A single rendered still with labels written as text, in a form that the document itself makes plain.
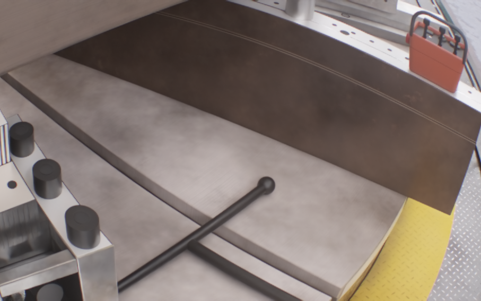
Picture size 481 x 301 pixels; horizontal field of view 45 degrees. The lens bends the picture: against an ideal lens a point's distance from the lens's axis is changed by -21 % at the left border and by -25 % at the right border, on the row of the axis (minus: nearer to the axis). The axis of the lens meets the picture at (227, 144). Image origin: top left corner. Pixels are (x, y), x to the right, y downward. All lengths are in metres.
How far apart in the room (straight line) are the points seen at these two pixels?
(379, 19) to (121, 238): 1.67
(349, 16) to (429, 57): 1.18
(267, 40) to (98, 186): 0.58
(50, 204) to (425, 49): 1.04
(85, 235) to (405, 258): 1.37
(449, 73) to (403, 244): 0.76
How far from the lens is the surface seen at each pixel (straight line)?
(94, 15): 1.23
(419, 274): 2.16
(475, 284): 2.22
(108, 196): 1.73
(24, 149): 1.24
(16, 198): 1.03
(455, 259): 2.28
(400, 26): 2.91
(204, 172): 1.84
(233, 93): 1.99
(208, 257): 1.56
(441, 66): 1.71
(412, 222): 2.35
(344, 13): 2.87
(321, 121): 1.90
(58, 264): 1.04
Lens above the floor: 1.42
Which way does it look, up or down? 35 degrees down
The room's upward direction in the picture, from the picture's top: 9 degrees clockwise
